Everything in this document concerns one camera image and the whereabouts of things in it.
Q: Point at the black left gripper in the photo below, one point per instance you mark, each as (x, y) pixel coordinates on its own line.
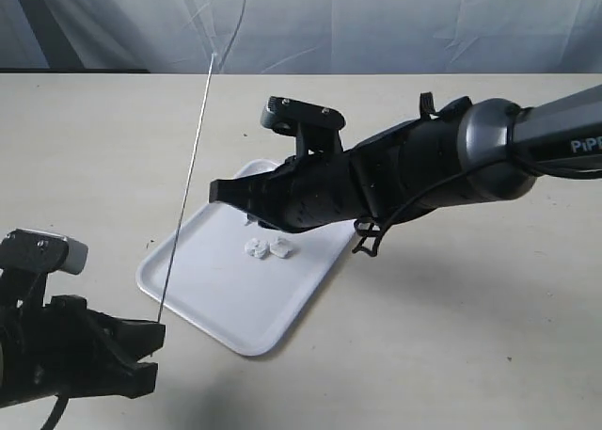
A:
(67, 349)

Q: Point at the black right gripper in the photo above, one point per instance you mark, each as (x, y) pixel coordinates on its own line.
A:
(297, 196)

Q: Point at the white foam piece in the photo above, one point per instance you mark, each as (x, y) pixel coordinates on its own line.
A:
(257, 248)
(281, 247)

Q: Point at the thin metal skewer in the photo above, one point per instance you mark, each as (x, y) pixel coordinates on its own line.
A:
(187, 186)

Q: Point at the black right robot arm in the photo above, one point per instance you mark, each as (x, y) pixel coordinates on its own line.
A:
(460, 154)

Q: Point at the white plastic tray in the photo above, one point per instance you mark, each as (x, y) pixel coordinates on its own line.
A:
(204, 275)

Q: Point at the white backdrop curtain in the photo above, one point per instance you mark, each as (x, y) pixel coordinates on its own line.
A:
(303, 36)

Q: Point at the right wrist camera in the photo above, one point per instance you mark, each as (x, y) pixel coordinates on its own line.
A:
(315, 128)

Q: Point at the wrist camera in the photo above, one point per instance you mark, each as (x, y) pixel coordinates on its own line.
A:
(315, 128)
(28, 257)

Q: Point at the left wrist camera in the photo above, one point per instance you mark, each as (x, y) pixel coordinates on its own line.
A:
(28, 257)

